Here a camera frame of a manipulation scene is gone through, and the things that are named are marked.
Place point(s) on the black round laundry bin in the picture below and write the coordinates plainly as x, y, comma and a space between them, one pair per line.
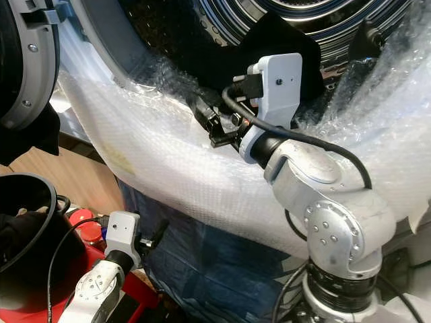
27, 192

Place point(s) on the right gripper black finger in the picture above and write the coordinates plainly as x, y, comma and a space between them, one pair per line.
201, 110

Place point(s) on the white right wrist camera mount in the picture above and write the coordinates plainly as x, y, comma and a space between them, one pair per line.
283, 84

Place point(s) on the small black cloth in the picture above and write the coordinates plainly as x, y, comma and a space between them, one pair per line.
367, 40

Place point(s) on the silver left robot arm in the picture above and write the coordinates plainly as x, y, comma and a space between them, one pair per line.
97, 289

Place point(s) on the red plastic box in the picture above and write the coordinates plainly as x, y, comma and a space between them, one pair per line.
64, 276

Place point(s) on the grey round washer door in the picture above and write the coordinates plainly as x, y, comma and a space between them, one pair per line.
40, 74

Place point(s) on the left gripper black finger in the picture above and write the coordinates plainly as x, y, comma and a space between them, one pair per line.
159, 233

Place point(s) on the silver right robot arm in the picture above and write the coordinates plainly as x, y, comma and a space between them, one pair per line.
343, 229

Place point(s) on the steel perforated washer drum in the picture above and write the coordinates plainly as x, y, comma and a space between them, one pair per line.
343, 20

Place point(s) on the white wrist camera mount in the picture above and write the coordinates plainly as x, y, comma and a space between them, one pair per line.
283, 84
122, 230

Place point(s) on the white bubble-wrapped washing machine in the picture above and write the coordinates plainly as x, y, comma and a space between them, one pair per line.
175, 161

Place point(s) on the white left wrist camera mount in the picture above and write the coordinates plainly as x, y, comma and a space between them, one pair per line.
122, 230

